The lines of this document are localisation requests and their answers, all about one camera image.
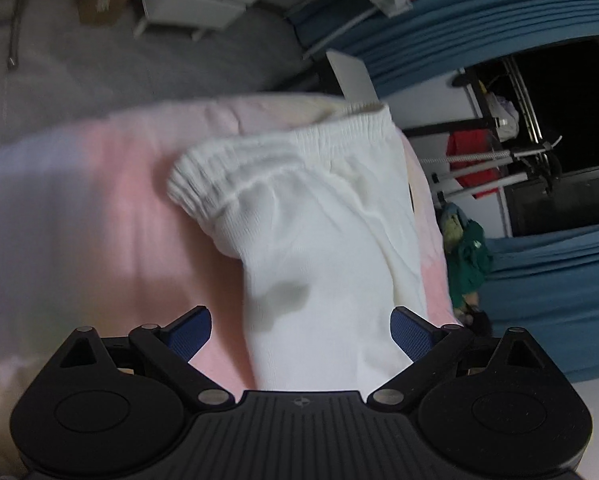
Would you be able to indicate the blue curtain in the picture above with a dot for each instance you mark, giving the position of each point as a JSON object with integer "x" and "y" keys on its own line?
{"x": 479, "y": 15}
{"x": 554, "y": 300}

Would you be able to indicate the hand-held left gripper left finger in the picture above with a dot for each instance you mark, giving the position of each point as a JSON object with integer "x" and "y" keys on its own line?
{"x": 192, "y": 331}

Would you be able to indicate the dark window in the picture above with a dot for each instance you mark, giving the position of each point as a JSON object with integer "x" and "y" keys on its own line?
{"x": 569, "y": 125}

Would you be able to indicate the green garment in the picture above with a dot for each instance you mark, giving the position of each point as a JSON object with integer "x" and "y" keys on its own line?
{"x": 472, "y": 255}

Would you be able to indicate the white pants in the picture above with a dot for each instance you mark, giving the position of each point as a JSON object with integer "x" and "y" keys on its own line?
{"x": 319, "y": 240}

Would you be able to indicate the pastel bed sheet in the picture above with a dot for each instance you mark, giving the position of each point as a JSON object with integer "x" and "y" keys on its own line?
{"x": 89, "y": 200}

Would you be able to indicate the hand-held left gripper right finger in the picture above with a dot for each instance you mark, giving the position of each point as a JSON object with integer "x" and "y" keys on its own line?
{"x": 410, "y": 336}

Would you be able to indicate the white hanging cloth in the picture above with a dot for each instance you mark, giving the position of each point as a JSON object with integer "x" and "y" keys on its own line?
{"x": 502, "y": 115}

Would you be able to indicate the red garment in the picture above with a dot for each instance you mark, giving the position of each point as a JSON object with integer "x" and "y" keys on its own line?
{"x": 472, "y": 160}

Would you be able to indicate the black clothes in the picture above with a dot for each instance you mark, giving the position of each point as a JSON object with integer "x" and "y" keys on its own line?
{"x": 477, "y": 321}

